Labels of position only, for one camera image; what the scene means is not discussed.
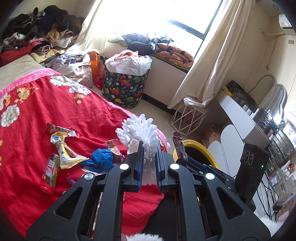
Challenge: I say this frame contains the dark purple snack wrapper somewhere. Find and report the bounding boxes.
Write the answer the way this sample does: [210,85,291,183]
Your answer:
[173,132,188,161]

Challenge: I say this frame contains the white foam fruit net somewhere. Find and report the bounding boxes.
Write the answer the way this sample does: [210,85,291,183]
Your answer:
[115,113,160,186]

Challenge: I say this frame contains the yellow rimmed trash bin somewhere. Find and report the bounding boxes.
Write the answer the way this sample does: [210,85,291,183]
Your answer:
[173,138,219,169]

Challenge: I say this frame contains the small colourful candy wrapper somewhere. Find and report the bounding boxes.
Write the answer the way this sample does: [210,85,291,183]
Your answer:
[106,138,125,164]

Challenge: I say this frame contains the blue crumpled cloth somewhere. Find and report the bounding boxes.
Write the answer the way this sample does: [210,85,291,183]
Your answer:
[80,148,115,173]

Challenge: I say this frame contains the white chair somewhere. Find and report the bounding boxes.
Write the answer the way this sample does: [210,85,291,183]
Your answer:
[207,125,244,177]

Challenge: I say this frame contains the white dressing table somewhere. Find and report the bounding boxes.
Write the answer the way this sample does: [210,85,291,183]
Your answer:
[216,90,270,149]

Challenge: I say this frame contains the white fluffy sleeve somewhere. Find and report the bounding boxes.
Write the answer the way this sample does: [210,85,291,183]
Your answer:
[126,233,163,241]

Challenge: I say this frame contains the yellow white snack wrapper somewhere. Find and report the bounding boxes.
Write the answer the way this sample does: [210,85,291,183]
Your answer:
[51,131,89,169]

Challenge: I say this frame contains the colourful candy packet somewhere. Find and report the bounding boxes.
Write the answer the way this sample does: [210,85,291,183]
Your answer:
[41,154,60,188]

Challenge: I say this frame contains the silver framed mirror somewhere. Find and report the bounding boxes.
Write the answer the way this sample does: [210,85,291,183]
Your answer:
[247,73,287,124]

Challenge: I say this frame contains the black makeup bag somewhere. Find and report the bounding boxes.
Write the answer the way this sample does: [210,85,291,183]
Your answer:
[226,80,258,113]

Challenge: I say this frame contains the dinosaur print storage basket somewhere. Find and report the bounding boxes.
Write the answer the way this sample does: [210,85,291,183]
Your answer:
[102,69,150,109]

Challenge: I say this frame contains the red floral blanket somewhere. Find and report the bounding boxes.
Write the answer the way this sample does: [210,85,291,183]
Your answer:
[0,68,171,238]

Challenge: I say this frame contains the red patterned snack wrapper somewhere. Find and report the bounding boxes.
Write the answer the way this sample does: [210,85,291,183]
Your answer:
[45,123,80,138]

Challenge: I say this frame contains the floral fabric bag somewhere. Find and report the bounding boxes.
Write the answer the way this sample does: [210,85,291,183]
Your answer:
[67,65,93,88]

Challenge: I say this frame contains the cream curtain right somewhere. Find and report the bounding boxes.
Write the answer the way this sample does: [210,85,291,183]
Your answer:
[168,1,255,109]

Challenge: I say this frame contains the cream curtain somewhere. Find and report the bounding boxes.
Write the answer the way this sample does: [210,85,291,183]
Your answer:
[168,1,255,109]
[66,0,116,54]

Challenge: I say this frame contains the white bag in basket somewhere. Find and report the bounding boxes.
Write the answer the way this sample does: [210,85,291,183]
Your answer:
[105,50,152,76]

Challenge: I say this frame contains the orange bag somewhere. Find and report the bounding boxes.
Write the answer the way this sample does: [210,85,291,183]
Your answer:
[88,51,100,82]

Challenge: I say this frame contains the orange patterned blanket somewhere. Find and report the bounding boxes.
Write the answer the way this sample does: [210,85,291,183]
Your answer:
[154,43,194,69]

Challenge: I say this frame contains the dark navy jacket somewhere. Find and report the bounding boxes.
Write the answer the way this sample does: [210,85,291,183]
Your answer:
[122,33,173,56]

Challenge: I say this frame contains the cream curtain left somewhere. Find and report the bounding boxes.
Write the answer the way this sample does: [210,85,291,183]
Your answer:
[66,0,116,54]

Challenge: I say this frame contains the pile of dark clothes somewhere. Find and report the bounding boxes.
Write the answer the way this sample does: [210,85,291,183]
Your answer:
[1,5,85,55]

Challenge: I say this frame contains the white wire frame stool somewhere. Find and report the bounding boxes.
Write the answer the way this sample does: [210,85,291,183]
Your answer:
[171,96,208,136]

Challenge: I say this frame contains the black window frame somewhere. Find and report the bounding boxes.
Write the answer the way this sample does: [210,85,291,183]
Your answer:
[169,0,223,38]

